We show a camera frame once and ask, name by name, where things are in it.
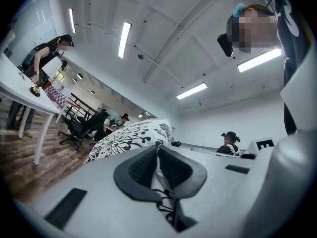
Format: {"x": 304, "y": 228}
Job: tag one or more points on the small ceiling fixture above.
{"x": 200, "y": 103}

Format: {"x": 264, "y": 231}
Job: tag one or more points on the brass lamp white shade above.
{"x": 50, "y": 67}

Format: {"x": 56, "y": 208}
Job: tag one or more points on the checkered cloth table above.
{"x": 55, "y": 94}

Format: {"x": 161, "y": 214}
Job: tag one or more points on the teal hair scrunchie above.
{"x": 239, "y": 9}

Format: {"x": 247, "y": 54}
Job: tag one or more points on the person's black printed shirt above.
{"x": 289, "y": 14}

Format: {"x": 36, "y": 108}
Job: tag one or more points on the black head-mounted camera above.
{"x": 225, "y": 44}

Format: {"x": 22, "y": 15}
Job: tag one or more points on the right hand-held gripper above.
{"x": 262, "y": 145}

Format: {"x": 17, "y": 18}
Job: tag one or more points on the floral white cushion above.
{"x": 123, "y": 139}

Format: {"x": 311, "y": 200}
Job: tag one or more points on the black metal railing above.
{"x": 81, "y": 105}

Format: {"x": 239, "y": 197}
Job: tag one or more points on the ceiling dome camera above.
{"x": 141, "y": 56}

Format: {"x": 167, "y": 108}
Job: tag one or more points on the white rectangular table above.
{"x": 15, "y": 88}

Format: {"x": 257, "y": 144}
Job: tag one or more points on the long ceiling light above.
{"x": 72, "y": 21}
{"x": 258, "y": 60}
{"x": 124, "y": 40}
{"x": 192, "y": 90}

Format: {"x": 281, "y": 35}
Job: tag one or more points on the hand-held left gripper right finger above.
{"x": 218, "y": 195}

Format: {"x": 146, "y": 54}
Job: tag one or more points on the wood-top white table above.
{"x": 58, "y": 116}

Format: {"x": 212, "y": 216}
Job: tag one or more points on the window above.
{"x": 60, "y": 75}

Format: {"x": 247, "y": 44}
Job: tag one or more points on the person's head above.
{"x": 255, "y": 31}

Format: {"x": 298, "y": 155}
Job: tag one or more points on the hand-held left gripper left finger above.
{"x": 99, "y": 195}

